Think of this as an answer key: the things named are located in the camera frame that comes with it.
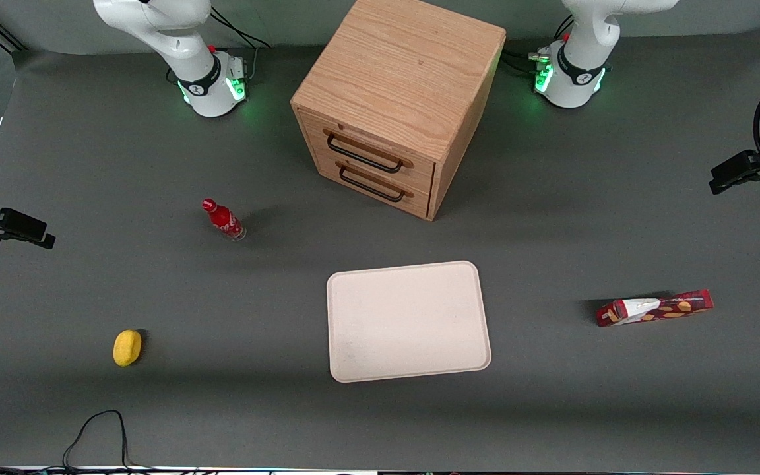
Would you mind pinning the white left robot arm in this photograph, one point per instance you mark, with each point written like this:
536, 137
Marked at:
581, 46

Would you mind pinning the black camera clamp mount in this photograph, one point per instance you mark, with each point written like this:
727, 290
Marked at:
10, 225
743, 169

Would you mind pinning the red cookie box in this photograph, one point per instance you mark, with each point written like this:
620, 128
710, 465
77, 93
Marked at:
657, 309

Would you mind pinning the yellow lemon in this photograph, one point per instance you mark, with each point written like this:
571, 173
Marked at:
126, 348

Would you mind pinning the wooden two-drawer cabinet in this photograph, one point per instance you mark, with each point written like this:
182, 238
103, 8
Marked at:
400, 72

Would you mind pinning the cream rectangular tray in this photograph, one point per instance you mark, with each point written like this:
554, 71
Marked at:
406, 321

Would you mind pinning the red cola bottle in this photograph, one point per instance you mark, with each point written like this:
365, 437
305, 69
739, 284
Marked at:
223, 220

